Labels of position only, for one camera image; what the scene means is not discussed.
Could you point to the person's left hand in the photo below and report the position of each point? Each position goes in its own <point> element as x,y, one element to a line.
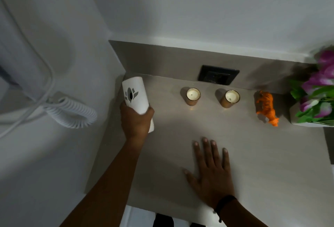
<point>134,126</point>

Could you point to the person's right hand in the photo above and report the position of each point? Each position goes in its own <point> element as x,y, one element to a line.
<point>212,177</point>

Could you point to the person's left thumb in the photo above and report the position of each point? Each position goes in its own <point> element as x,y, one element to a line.
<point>148,114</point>

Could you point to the person's right middle finger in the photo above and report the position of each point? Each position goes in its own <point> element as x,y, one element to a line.
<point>207,149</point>

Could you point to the person's right thumb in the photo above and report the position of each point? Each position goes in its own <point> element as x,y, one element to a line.
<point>191,177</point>

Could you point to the person's right little finger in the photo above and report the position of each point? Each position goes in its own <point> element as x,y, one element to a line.
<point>226,159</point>

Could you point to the white air freshener dispenser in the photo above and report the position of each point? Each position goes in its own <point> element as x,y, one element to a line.
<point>135,94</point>

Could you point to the person's left forearm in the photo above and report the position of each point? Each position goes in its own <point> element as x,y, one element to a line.
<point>109,182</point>

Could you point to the person's right forearm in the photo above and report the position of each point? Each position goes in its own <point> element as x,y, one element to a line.
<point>242,215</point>

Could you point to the black wristband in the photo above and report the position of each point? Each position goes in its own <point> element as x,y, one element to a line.
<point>224,204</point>

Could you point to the candle in copper glass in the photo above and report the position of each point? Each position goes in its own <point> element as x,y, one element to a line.
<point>229,98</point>
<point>192,96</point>

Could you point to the orange toy tiger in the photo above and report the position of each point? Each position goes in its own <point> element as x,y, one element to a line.
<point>266,108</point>

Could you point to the pink artificial flowers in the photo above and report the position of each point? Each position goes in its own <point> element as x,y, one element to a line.
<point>317,91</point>

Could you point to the black wall socket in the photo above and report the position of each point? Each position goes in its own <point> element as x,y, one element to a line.
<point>218,75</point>

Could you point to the white wall hair dryer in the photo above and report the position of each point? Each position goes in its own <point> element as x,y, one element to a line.
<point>23,59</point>

